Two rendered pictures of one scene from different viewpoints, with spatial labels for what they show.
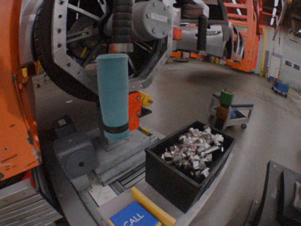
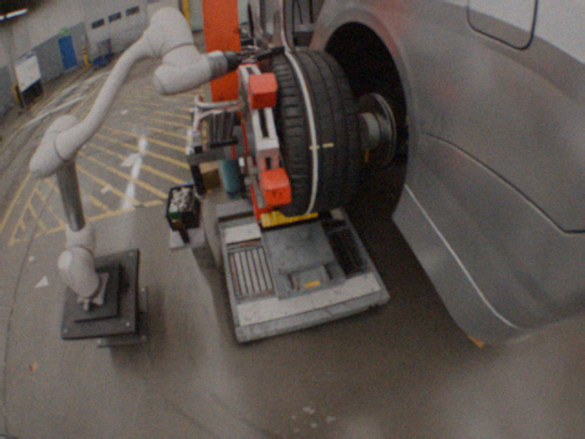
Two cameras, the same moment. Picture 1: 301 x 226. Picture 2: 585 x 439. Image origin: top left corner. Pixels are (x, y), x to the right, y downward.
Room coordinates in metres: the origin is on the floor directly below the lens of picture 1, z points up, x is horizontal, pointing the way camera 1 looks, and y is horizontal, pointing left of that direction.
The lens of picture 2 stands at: (1.16, -0.64, 1.40)
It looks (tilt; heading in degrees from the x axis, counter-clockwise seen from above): 46 degrees down; 121
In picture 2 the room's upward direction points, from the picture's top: straight up
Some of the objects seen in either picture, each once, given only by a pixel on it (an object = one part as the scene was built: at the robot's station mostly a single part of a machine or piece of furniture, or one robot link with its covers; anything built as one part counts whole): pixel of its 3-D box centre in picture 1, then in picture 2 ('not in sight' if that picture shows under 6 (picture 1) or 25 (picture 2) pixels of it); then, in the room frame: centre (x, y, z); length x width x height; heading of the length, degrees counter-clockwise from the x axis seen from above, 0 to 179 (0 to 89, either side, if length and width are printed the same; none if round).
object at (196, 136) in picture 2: not in sight; (219, 111); (0.53, -0.05, 1.03); 0.19 x 0.18 x 0.11; 46
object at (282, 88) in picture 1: (281, 81); not in sight; (3.66, -4.96, 0.48); 1.00 x 0.61 x 0.96; 142
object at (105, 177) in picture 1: (119, 147); (299, 252); (0.70, 0.20, 0.13); 0.50 x 0.36 x 0.10; 136
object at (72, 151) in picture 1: (70, 149); not in sight; (0.50, 0.44, 0.26); 0.42 x 0.18 x 0.35; 46
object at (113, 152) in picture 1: (109, 127); (296, 222); (0.66, 0.24, 0.32); 0.40 x 0.30 x 0.28; 136
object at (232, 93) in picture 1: (227, 97); (175, 211); (0.36, -0.23, 0.64); 0.04 x 0.04 x 0.04; 46
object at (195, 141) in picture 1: (193, 160); (183, 206); (0.23, -0.11, 0.51); 0.20 x 0.14 x 0.13; 133
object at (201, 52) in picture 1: (202, 34); (197, 179); (0.51, -0.18, 0.83); 0.04 x 0.04 x 0.16
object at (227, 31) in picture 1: (225, 33); not in sight; (3.11, -1.67, 1.36); 0.71 x 0.30 x 0.51; 136
